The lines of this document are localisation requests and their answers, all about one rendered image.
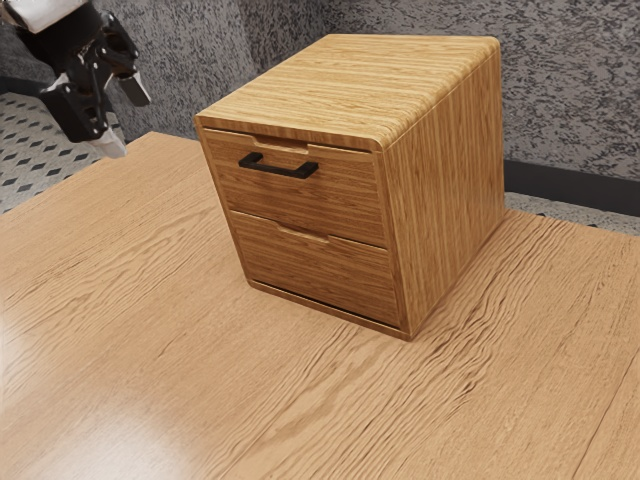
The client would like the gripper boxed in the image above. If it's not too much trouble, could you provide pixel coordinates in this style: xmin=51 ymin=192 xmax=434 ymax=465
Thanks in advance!
xmin=22 ymin=0 xmax=153 ymax=159

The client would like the wooden two-drawer cabinet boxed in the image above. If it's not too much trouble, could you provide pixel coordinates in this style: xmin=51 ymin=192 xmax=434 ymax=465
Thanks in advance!
xmin=193 ymin=34 xmax=506 ymax=342

